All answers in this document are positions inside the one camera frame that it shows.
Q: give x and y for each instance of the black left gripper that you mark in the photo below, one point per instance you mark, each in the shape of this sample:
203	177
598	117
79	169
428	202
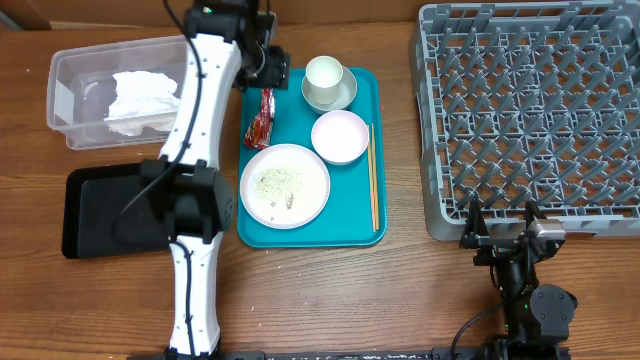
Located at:
272	70

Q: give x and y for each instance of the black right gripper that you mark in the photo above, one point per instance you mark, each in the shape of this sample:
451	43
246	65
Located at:
474	236

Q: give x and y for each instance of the red snack wrapper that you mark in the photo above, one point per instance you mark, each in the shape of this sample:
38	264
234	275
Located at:
258	133

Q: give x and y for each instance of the pink bowl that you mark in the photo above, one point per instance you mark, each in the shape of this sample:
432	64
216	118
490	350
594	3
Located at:
340	137

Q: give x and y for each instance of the white round plate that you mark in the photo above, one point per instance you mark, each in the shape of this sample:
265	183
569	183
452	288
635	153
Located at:
285	186

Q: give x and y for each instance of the white napkin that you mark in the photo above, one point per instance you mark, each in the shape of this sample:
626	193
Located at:
143	100

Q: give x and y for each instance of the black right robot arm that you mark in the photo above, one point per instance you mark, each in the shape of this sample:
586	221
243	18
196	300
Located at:
537	316

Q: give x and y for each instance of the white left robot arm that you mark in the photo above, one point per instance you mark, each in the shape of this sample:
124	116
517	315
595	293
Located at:
228	47

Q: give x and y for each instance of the grey dishwasher rack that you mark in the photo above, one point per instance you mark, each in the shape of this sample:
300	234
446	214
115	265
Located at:
529	102

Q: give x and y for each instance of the white paper cup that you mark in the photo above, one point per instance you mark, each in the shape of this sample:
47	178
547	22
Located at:
324	74

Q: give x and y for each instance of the grey small bowl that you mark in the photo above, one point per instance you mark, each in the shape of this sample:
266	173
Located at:
346	94

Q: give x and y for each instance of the wooden chopstick left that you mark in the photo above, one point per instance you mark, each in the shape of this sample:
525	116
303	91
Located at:
370	175

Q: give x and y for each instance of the wooden chopstick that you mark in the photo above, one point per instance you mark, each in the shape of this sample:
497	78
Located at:
374	180
370	175

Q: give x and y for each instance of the teal plastic tray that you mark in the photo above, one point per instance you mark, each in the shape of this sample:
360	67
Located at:
346	219

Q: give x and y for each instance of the wooden chopstick right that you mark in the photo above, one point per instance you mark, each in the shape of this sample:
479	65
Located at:
374	180

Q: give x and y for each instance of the clear plastic bin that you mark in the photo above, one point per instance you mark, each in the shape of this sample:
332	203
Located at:
82	87

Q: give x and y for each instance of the black rectangular tray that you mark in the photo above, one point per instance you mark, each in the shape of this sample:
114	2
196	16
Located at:
121	209

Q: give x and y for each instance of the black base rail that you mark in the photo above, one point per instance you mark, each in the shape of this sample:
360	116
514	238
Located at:
437	353

